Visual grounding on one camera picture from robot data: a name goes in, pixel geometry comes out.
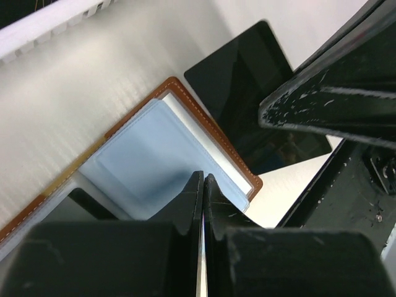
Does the white plastic slotted basket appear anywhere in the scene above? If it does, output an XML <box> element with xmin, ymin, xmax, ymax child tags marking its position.
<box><xmin>1</xmin><ymin>0</ymin><xmax>115</xmax><ymax>64</ymax></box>

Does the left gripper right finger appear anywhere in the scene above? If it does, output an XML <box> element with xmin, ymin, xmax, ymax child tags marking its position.
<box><xmin>203</xmin><ymin>174</ymin><xmax>395</xmax><ymax>296</ymax></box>

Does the black credit card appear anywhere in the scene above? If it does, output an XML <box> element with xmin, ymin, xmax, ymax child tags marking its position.
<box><xmin>184</xmin><ymin>20</ymin><xmax>332</xmax><ymax>175</ymax></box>
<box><xmin>43</xmin><ymin>188</ymin><xmax>119</xmax><ymax>222</ymax></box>

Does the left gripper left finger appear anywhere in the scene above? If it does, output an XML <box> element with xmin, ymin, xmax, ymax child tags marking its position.
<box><xmin>1</xmin><ymin>171</ymin><xmax>204</xmax><ymax>296</ymax></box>

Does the brown leather card holder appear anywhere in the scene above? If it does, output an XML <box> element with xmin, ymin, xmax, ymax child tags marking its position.
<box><xmin>1</xmin><ymin>77</ymin><xmax>263</xmax><ymax>258</ymax></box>

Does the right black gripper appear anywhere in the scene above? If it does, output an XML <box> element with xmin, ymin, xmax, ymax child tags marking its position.
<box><xmin>258</xmin><ymin>1</ymin><xmax>395</xmax><ymax>149</ymax></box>

